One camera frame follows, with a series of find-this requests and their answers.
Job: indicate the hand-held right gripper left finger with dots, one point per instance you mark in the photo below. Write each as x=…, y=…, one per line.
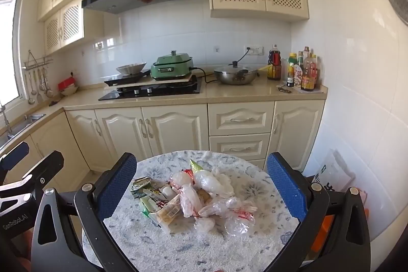
x=117, y=187

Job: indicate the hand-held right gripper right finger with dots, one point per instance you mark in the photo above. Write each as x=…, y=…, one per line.
x=287, y=187

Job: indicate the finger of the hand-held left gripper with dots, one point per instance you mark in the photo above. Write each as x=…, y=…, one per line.
x=47, y=165
x=14, y=152

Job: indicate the green striped snack packet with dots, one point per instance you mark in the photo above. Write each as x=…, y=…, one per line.
x=140, y=186

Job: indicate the pile of mixed wrappers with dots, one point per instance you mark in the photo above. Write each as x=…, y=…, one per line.
x=188, y=202

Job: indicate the white plastic bag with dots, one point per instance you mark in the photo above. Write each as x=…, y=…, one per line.
x=211, y=184

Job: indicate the yellow-green triangular packet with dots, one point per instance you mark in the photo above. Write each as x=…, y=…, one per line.
x=196, y=166

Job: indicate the metal faucet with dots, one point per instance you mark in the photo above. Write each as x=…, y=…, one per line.
x=4, y=119

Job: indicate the steel sink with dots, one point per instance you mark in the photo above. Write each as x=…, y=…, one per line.
x=28, y=120

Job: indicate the small cream cabinet drawer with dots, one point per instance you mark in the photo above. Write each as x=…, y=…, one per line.
x=256, y=163

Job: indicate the white rice sack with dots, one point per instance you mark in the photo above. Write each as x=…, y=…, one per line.
x=334, y=170

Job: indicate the orange plastic bag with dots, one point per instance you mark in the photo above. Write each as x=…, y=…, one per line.
x=323, y=230

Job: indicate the medium cream cabinet drawer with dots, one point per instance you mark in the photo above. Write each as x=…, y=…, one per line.
x=239, y=147

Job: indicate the set of hanging metal utensils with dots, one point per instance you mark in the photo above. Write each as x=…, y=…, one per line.
x=30, y=90

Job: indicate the white bowl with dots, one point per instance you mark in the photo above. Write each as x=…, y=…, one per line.
x=70, y=91

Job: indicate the cream kitchen base cabinet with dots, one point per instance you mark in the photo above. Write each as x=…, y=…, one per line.
x=172, y=128

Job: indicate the large cream cabinet drawer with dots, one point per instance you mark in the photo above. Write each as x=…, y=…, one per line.
x=240, y=119

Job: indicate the red container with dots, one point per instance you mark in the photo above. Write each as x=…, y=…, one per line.
x=66, y=83

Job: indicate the small metal tool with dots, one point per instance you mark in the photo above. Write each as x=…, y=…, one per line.
x=283, y=89

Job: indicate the window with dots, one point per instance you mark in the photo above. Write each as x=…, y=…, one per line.
x=8, y=52

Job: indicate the black gas stove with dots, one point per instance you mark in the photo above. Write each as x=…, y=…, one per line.
x=159, y=92

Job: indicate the wooden board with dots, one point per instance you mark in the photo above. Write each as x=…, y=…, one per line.
x=153, y=81

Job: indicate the row of condiment bottles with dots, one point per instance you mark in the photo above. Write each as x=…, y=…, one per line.
x=307, y=74

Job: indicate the metal bowl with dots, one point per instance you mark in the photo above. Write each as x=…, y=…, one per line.
x=131, y=68

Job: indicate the steel wok with lid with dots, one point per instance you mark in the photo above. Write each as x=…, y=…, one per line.
x=236, y=76

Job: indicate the green electric cooker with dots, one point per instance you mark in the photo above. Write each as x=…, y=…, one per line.
x=172, y=66

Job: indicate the metal wall utensil rack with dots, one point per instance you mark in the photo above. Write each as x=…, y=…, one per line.
x=38, y=61

